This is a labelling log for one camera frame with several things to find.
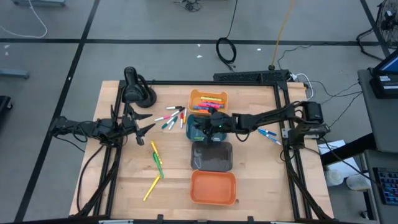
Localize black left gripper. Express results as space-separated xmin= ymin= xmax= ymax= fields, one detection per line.
xmin=119 ymin=105 xmax=157 ymax=146

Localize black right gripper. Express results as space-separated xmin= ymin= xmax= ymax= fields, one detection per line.
xmin=195 ymin=111 xmax=238 ymax=146

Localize slim yellow highlighter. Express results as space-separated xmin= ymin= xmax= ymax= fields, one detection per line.
xmin=150 ymin=141 xmax=164 ymax=165
xmin=142 ymin=174 xmax=162 ymax=202

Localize slim green highlighter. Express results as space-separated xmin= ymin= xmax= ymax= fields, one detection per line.
xmin=152 ymin=152 xmax=165 ymax=179

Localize blue dry-erase marker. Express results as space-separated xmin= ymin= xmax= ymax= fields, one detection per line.
xmin=258 ymin=129 xmax=283 ymax=146
xmin=257 ymin=127 xmax=277 ymax=137

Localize teal plastic bin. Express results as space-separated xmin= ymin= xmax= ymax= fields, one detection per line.
xmin=185 ymin=113 xmax=229 ymax=142

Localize grey plastic bin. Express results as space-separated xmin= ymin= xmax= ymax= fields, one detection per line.
xmin=190 ymin=140 xmax=234 ymax=173

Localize black desk lamp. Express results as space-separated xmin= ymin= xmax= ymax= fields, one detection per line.
xmin=122 ymin=66 xmax=157 ymax=109

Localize yellow plastic bin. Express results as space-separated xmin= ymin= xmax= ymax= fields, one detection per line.
xmin=188 ymin=88 xmax=229 ymax=117

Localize orange plastic bin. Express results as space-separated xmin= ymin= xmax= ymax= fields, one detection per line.
xmin=190 ymin=169 xmax=237 ymax=206

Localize silver bar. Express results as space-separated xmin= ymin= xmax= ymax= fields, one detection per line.
xmin=98 ymin=219 xmax=134 ymax=224

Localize clear plastic cup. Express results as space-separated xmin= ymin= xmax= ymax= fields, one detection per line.
xmin=324 ymin=169 xmax=345 ymax=187
xmin=345 ymin=173 xmax=372 ymax=191

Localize grey cart foot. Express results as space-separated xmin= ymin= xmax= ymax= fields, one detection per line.
xmin=0 ymin=68 xmax=30 ymax=80

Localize black floor object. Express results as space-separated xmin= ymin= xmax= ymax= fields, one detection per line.
xmin=0 ymin=95 xmax=14 ymax=122

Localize black desk beam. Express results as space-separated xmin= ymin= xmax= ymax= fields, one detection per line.
xmin=320 ymin=133 xmax=377 ymax=166

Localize white paper sheet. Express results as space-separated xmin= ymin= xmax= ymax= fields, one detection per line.
xmin=317 ymin=139 xmax=363 ymax=180

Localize grey cart base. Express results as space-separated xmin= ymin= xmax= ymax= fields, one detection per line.
xmin=11 ymin=0 xmax=67 ymax=7

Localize grey desk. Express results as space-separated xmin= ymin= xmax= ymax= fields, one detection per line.
xmin=363 ymin=149 xmax=398 ymax=224

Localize grey side table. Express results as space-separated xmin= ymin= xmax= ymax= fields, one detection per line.
xmin=357 ymin=67 xmax=398 ymax=154

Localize black box white labels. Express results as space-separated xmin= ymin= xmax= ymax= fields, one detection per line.
xmin=369 ymin=72 xmax=398 ymax=100

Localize black keyboard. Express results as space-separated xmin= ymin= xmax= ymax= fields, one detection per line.
xmin=372 ymin=167 xmax=398 ymax=206

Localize monitor with blue screen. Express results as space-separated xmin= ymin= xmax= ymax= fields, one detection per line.
xmin=372 ymin=49 xmax=398 ymax=76

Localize black floor fan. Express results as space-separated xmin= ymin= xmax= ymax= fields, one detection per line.
xmin=355 ymin=0 xmax=398 ymax=62

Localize black aluminium table frame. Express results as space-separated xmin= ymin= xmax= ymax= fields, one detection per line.
xmin=75 ymin=79 xmax=335 ymax=222

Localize black perforated mount plate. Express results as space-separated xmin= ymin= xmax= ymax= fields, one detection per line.
xmin=213 ymin=69 xmax=290 ymax=85

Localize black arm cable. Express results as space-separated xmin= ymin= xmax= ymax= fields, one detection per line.
xmin=76 ymin=144 xmax=106 ymax=213

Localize black coiled cable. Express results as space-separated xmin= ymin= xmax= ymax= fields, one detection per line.
xmin=215 ymin=0 xmax=239 ymax=72

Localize white looped cable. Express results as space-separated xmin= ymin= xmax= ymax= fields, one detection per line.
xmin=293 ymin=72 xmax=315 ymax=101

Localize yellow cable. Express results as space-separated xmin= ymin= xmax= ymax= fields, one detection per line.
xmin=268 ymin=0 xmax=295 ymax=72

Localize tangled black cable bundle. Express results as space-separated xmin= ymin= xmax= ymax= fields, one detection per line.
xmin=172 ymin=0 xmax=204 ymax=13

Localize white floor cable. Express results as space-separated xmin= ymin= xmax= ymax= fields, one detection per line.
xmin=0 ymin=0 xmax=49 ymax=39

